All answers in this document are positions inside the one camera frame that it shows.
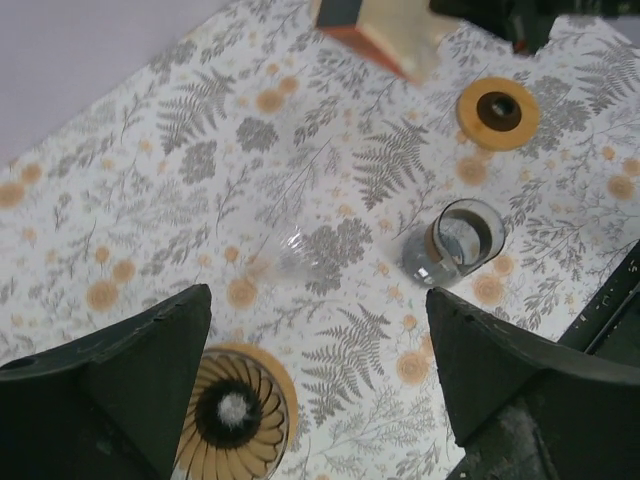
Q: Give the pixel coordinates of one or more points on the grey glass carafe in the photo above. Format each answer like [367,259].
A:
[466,235]

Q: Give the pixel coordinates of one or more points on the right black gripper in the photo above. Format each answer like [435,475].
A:
[527,24]

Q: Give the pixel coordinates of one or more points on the orange coffee filter pack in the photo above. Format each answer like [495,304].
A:
[402,36]

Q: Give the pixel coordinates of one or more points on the clear glass dripper cone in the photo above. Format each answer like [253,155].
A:
[283,258]

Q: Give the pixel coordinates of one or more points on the floral tablecloth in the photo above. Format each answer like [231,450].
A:
[179,175]

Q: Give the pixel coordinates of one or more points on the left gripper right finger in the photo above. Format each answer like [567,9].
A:
[524,407]

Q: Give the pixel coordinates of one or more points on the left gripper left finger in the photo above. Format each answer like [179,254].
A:
[109,405]

